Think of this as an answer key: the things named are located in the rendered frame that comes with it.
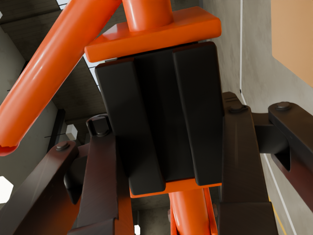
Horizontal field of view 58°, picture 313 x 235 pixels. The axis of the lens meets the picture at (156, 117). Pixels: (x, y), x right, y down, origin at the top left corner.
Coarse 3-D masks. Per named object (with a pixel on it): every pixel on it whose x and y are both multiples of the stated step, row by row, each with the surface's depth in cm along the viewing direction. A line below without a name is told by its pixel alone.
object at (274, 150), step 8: (224, 96) 16; (232, 96) 15; (224, 104) 15; (232, 104) 14; (256, 120) 12; (264, 120) 12; (256, 128) 12; (264, 128) 12; (272, 128) 12; (256, 136) 12; (264, 136) 12; (272, 136) 12; (280, 136) 12; (264, 144) 12; (272, 144) 12; (280, 144) 12; (288, 144) 12; (264, 152) 12; (272, 152) 12; (280, 152) 12; (288, 152) 12
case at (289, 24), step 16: (272, 0) 33; (288, 0) 29; (304, 0) 25; (272, 16) 34; (288, 16) 29; (304, 16) 26; (272, 32) 35; (288, 32) 30; (304, 32) 26; (272, 48) 36; (288, 48) 31; (304, 48) 27; (288, 64) 31; (304, 64) 27; (304, 80) 28
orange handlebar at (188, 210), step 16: (128, 0) 12; (144, 0) 12; (160, 0) 12; (128, 16) 13; (144, 16) 12; (160, 16) 12; (176, 192) 16; (192, 192) 16; (208, 192) 21; (176, 208) 17; (192, 208) 17; (208, 208) 20; (176, 224) 18; (192, 224) 17; (208, 224) 18
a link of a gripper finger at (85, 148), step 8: (88, 144) 14; (80, 152) 13; (80, 160) 13; (72, 168) 13; (80, 168) 13; (64, 176) 13; (72, 176) 13; (80, 176) 13; (72, 184) 13; (80, 184) 13
